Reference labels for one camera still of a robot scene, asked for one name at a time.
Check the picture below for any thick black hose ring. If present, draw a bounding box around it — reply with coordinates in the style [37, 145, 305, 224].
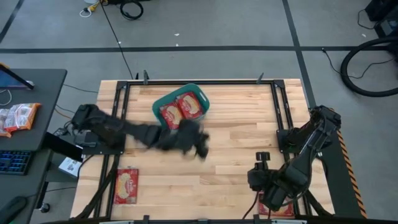
[340, 35, 398, 98]

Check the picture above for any small orange snack bag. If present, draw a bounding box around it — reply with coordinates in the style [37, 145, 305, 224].
[0, 108, 12, 138]

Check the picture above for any white and yellow cable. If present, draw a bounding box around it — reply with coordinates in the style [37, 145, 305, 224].
[79, 0, 104, 18]

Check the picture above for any black equipment cart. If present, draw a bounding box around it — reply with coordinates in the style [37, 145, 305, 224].
[365, 0, 398, 40]

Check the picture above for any teal plastic basket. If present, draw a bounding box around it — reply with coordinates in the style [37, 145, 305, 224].
[151, 83, 211, 130]

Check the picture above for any coiled black cable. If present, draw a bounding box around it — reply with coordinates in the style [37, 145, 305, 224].
[119, 0, 144, 21]

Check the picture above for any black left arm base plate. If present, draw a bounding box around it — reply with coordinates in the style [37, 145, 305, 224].
[74, 130, 127, 156]

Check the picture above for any orange and black cable bundle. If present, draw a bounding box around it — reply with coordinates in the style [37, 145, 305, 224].
[54, 104, 77, 131]

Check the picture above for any black power strip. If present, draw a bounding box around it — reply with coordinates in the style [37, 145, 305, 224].
[52, 126, 71, 138]

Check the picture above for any black computer mouse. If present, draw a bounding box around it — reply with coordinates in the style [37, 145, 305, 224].
[0, 195, 27, 223]

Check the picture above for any black backlit keyboard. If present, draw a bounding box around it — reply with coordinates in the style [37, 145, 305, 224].
[0, 150, 34, 176]

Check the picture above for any black equipment case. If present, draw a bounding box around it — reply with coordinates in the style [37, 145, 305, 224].
[107, 0, 152, 5]

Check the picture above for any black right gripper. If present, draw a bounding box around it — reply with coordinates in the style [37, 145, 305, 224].
[248, 151, 272, 192]

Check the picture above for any black desk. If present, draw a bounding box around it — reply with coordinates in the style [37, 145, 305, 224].
[0, 68, 68, 224]

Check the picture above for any thin black floor cable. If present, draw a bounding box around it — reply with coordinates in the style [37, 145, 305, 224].
[322, 47, 396, 80]

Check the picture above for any black aluminium rig frame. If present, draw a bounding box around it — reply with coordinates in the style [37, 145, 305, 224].
[76, 79, 333, 224]

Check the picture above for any red Orville popcorn bag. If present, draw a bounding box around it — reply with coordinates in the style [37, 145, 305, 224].
[257, 192, 295, 218]
[159, 102, 184, 130]
[176, 91, 205, 121]
[113, 167, 139, 205]

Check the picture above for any long thin black cable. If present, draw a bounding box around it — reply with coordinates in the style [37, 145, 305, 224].
[99, 2, 135, 80]

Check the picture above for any white desk cable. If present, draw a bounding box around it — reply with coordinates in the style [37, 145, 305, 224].
[0, 89, 12, 107]

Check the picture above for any tablet screen with orange edge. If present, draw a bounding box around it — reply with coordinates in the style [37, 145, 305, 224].
[0, 62, 35, 91]

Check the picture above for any small white box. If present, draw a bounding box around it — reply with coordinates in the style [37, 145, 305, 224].
[58, 156, 83, 179]

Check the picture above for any large orange snack bag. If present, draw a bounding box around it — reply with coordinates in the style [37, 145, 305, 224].
[3, 103, 42, 133]

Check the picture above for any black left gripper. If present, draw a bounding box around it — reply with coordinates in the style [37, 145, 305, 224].
[161, 120, 210, 160]

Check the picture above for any black platform with hazard stripe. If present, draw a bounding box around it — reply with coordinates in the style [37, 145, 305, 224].
[307, 107, 368, 219]

